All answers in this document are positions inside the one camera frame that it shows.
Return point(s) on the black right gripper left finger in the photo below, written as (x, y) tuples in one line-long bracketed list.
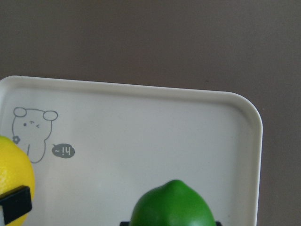
[(15, 204)]

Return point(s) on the white plastic tray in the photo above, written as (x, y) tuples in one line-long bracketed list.
[(98, 147)]

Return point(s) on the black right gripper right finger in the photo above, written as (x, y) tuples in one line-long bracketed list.
[(127, 223)]

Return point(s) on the yellow lemon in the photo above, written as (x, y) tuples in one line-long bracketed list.
[(15, 170)]

